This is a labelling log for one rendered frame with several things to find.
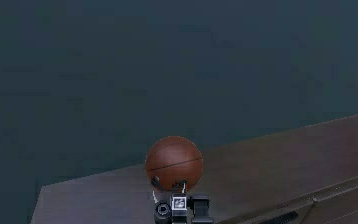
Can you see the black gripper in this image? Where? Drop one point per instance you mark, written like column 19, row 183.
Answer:
column 162, row 210

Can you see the brown basketball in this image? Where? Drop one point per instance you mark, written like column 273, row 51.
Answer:
column 173, row 160

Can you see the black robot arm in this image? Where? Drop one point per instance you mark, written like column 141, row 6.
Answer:
column 200, row 208

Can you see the dark brown chest of drawers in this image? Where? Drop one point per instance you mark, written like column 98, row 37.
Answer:
column 270, row 166

